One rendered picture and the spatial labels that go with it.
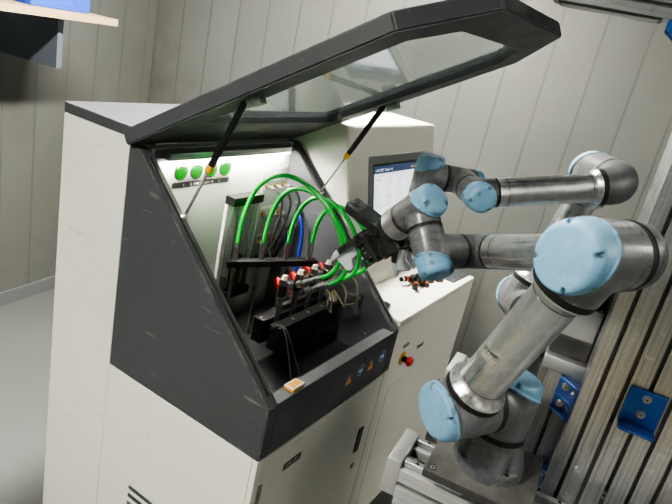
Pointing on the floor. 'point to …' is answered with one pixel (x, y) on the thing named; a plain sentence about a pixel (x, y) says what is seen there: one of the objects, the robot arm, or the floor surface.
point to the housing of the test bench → (86, 291)
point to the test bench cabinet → (172, 453)
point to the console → (395, 127)
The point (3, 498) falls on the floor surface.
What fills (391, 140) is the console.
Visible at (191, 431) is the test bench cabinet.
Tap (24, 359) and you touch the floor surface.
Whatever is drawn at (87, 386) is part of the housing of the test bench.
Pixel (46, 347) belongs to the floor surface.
